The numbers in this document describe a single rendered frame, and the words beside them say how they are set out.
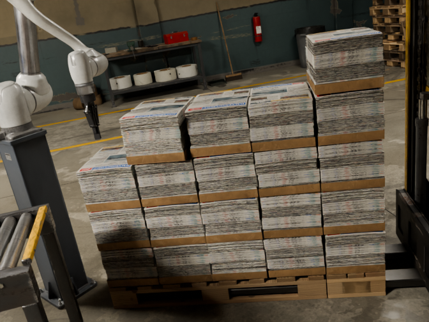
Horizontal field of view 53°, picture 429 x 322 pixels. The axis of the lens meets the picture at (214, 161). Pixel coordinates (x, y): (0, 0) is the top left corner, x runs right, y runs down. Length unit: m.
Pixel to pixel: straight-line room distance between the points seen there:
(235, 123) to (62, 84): 6.97
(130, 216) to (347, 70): 1.24
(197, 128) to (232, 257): 0.69
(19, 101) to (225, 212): 1.18
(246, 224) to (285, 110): 0.60
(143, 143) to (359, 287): 1.30
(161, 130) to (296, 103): 0.62
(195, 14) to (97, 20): 1.84
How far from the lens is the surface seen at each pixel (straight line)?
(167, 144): 2.03
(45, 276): 2.82
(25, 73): 2.58
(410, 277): 2.47
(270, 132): 1.97
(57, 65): 8.73
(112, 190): 2.21
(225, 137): 2.00
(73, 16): 8.66
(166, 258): 2.33
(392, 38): 8.26
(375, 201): 2.16
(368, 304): 2.40
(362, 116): 2.00
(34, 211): 1.99
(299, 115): 1.97
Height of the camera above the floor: 1.51
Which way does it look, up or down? 20 degrees down
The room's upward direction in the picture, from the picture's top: 9 degrees counter-clockwise
